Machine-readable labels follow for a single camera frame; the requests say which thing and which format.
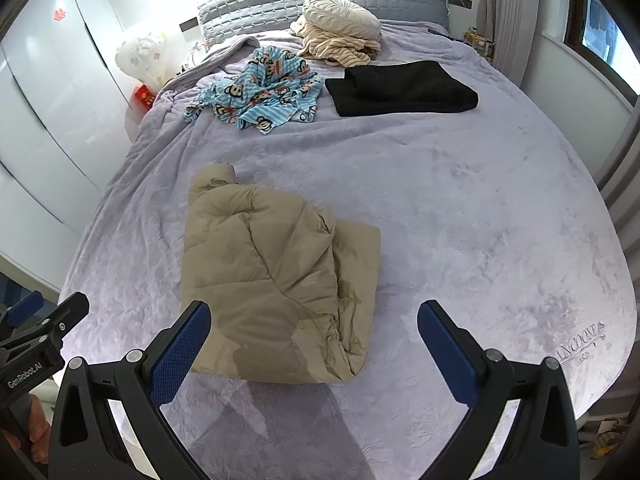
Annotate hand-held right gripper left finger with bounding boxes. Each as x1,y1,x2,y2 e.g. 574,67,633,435
47,300,212,480

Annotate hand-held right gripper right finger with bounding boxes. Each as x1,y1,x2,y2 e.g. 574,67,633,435
417,300,583,480

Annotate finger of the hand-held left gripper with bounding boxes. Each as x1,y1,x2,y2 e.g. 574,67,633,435
0,292,91,361
0,290,45,333

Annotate beige puffer jacket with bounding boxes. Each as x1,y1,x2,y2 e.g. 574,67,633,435
180,162,382,386

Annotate person's left hand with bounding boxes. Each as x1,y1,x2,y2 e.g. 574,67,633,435
17,394,52,465

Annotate lavender plush blanket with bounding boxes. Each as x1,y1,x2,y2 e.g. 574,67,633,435
57,20,638,480

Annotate white wardrobe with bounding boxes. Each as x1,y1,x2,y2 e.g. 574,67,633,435
0,0,151,291

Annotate brown patterned bag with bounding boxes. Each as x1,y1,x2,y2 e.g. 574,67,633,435
590,417,635,461

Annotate red box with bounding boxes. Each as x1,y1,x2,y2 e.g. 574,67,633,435
131,84,156,110

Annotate black folded garment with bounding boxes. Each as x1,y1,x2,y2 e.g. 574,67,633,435
325,60,480,118

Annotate blue monkey print garment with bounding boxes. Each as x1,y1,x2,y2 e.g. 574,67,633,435
184,46,323,136

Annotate white plastic bag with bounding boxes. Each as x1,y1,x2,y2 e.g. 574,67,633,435
115,27,168,86

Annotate grey quilt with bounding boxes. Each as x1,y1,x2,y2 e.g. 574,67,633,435
162,35,261,93

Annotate yellow small boxes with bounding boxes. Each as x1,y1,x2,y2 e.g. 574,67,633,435
462,26,497,58

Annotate beige striped garment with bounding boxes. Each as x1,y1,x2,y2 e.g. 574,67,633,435
290,15,383,68

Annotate light grey curtain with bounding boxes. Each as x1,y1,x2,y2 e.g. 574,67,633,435
475,0,573,91

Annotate grey quilted headboard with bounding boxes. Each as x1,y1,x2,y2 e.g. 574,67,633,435
196,0,449,51

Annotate cream round pillow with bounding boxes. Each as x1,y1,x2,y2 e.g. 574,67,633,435
302,0,382,41

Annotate window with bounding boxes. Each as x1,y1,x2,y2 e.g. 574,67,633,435
570,0,640,106

